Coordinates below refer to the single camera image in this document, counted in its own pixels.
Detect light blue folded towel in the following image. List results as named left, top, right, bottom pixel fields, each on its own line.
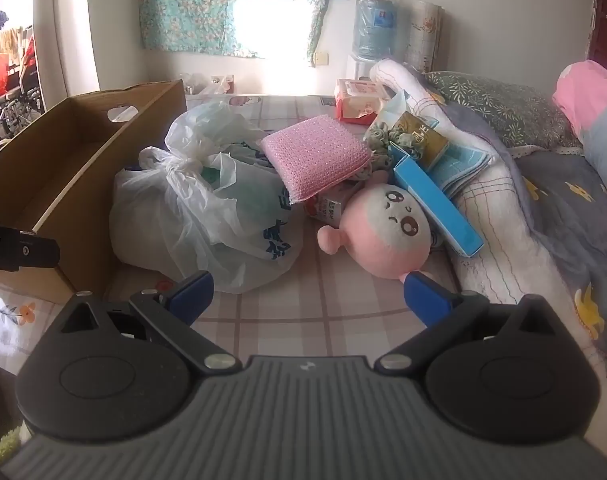
left=423, top=119, right=495, bottom=197

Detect green floral pillow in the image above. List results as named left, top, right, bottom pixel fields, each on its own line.
left=423, top=71, right=583, bottom=152

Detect plaid bed sheet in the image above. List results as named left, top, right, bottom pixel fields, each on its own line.
left=106, top=91, right=464, bottom=361

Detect strawberry milk carton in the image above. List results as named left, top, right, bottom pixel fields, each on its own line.
left=306, top=180, right=365, bottom=227

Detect long blue box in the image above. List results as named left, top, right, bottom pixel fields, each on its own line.
left=388, top=142, right=485, bottom=259

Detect clothes drying rack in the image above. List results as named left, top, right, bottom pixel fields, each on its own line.
left=0, top=7, right=45, bottom=131

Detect pink scrubbing sponge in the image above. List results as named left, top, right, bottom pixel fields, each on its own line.
left=260, top=115, right=372, bottom=205

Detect green fuzzy cloth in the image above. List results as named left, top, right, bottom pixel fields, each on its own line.
left=0, top=424, right=22, bottom=462

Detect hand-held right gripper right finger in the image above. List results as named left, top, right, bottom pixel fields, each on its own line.
left=373, top=272, right=559, bottom=376

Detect white fleece blanket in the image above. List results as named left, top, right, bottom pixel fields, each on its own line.
left=371, top=59, right=591, bottom=321

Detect white water dispenser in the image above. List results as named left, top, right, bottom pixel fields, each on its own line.
left=345, top=55, right=380, bottom=82

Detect green scrunchie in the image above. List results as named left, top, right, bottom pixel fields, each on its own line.
left=365, top=120, right=400, bottom=155

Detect red wet wipes pack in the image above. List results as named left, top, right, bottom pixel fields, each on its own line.
left=335, top=79, right=395, bottom=126

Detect pink and grey rolled quilt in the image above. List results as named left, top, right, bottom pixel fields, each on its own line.
left=553, top=60, right=607, bottom=211

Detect grey quilt with yellow print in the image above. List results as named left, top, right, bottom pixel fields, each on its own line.
left=516, top=144, right=607, bottom=391

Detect white plastic bag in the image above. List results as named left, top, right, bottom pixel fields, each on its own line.
left=108, top=101, right=304, bottom=295

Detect small clear plastic bags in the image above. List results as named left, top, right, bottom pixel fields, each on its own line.
left=181, top=73, right=234, bottom=97

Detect brown cardboard box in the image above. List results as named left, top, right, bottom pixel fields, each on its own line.
left=0, top=79, right=188, bottom=306

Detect gold and white carton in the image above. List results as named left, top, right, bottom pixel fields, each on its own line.
left=391, top=112, right=452, bottom=169

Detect blue water jug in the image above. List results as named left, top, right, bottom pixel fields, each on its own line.
left=353, top=0, right=400, bottom=62

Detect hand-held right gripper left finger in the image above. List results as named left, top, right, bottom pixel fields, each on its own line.
left=58, top=271, right=242, bottom=376

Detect pink plush toy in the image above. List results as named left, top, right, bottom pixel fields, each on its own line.
left=317, top=180, right=435, bottom=284

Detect rolled floral mat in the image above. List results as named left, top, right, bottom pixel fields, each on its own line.
left=405, top=1, right=447, bottom=74

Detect teal floral curtain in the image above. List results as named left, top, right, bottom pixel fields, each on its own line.
left=141, top=0, right=347, bottom=59

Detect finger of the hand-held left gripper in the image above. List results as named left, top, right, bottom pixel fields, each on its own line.
left=18, top=241, right=62, bottom=267

